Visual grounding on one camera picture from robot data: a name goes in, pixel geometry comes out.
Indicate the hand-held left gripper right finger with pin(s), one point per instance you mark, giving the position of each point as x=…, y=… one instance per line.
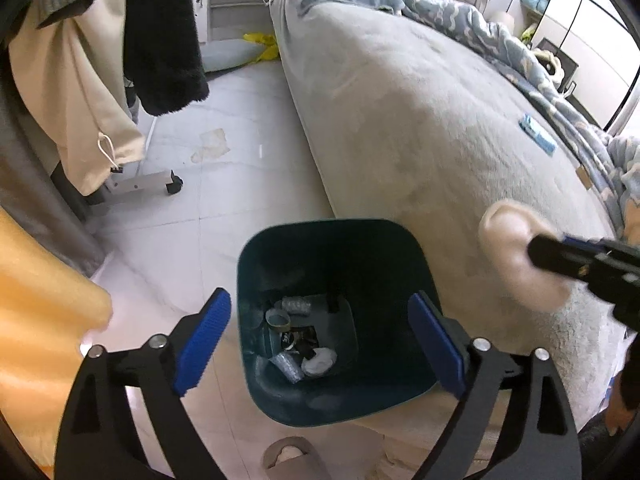
x=437, y=345

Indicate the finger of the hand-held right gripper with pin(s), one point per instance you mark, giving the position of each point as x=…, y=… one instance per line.
x=550, y=254

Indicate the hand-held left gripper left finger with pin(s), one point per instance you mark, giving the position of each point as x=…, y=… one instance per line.
x=202, y=345

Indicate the brown tape roll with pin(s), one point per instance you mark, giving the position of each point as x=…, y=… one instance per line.
x=270, y=316

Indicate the clear plastic wrapper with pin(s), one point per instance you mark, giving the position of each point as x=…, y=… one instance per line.
x=287, y=367
x=300, y=305

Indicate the dark teal trash bin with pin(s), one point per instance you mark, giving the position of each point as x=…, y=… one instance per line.
x=260, y=270

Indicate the brown cardboard piece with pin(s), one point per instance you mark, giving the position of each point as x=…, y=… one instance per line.
x=583, y=176

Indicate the blue tissue pack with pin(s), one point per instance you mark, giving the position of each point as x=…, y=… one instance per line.
x=537, y=134

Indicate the beige slipper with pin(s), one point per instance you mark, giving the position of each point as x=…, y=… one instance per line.
x=287, y=456

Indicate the clothes rack wheeled base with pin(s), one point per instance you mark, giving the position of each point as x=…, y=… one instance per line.
x=140, y=185

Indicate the black framed panel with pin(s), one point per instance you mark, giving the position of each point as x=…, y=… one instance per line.
x=570, y=67

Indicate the cat-shaped pet bed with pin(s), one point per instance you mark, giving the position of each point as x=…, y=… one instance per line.
x=547, y=62

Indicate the bed with grey cover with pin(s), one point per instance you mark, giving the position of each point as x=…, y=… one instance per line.
x=400, y=110

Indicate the white wardrobe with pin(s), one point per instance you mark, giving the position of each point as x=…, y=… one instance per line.
x=590, y=25

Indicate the light blue plush toy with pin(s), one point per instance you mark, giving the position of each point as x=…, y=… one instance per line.
x=530, y=1

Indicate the blue patterned blanket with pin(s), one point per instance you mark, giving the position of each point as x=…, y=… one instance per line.
x=450, y=10

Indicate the cream coat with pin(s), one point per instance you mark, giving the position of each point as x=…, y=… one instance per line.
x=60, y=100

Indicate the grey floor cushion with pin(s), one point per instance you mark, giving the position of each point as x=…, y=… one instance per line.
x=225, y=55

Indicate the black fuzzy coat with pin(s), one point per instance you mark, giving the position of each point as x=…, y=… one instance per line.
x=160, y=50

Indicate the yellow cloth on floor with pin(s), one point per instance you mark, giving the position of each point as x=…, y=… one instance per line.
x=262, y=47

